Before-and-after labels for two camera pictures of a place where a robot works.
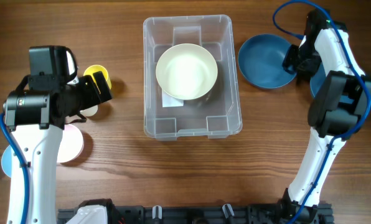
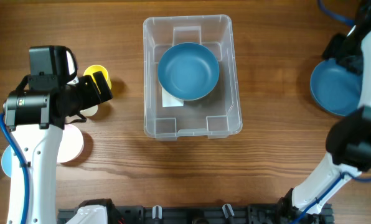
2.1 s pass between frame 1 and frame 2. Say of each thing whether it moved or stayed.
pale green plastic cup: stayed
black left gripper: stayed
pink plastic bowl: stayed
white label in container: stayed
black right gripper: moved
